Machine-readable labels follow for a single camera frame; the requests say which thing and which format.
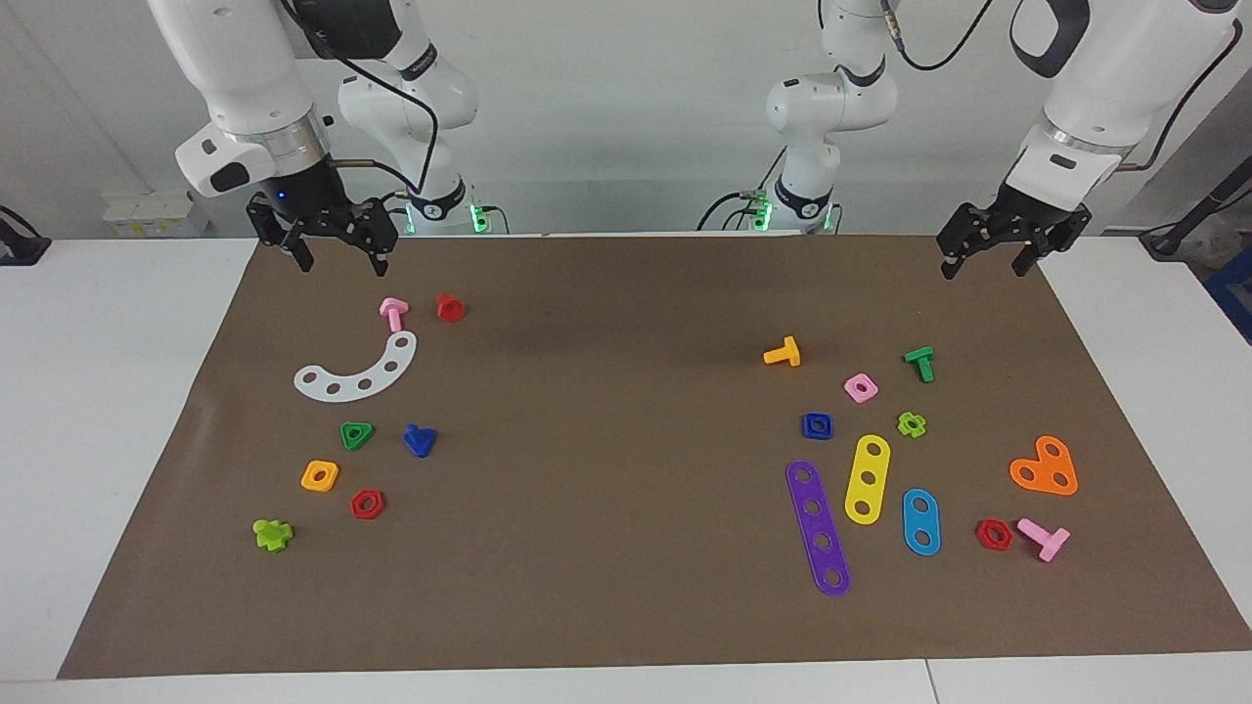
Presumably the yellow three-hole plate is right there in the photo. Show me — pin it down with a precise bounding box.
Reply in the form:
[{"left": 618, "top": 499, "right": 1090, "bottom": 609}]
[{"left": 844, "top": 434, "right": 892, "bottom": 526}]

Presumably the black table clamp device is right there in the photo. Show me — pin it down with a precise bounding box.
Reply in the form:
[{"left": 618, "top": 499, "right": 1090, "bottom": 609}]
[{"left": 0, "top": 205, "right": 52, "bottom": 267}]

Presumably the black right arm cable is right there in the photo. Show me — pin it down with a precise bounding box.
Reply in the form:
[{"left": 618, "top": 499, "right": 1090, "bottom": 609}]
[{"left": 279, "top": 0, "right": 441, "bottom": 197}]

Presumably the black pole with mount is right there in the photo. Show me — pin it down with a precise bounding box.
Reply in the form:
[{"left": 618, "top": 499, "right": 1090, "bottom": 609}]
[{"left": 1140, "top": 181, "right": 1252, "bottom": 260}]

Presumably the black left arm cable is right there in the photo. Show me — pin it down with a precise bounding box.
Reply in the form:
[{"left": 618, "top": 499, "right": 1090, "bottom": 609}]
[{"left": 880, "top": 0, "right": 1245, "bottom": 175}]

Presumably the orange heart-shaped plate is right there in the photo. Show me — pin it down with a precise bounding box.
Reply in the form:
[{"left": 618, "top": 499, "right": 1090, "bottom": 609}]
[{"left": 1008, "top": 435, "right": 1079, "bottom": 497}]

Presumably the white cardboard box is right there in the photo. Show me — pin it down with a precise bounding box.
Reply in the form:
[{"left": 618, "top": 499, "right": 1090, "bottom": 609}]
[{"left": 103, "top": 191, "right": 211, "bottom": 238}]

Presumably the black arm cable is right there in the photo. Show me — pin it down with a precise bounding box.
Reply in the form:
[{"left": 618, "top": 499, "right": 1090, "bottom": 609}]
[
  {"left": 880, "top": 0, "right": 1245, "bottom": 175},
  {"left": 279, "top": 0, "right": 441, "bottom": 197}
]

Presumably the blue crate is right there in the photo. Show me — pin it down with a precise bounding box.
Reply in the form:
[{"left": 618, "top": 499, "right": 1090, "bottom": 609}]
[{"left": 1205, "top": 244, "right": 1252, "bottom": 345}]

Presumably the brown table mat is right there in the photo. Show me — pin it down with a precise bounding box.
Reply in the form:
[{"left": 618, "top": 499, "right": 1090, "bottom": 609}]
[{"left": 57, "top": 235, "right": 1252, "bottom": 681}]

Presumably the white curved perforated plate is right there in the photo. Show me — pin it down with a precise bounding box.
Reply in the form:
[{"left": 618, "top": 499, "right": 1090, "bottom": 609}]
[{"left": 293, "top": 330, "right": 419, "bottom": 404}]

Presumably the purple four-hole plate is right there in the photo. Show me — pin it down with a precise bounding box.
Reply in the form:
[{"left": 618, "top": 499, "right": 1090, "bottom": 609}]
[{"left": 785, "top": 460, "right": 852, "bottom": 597}]

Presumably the blue two-hole plate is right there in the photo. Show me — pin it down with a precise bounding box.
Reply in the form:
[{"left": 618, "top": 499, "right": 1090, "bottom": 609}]
[{"left": 902, "top": 488, "right": 942, "bottom": 557}]

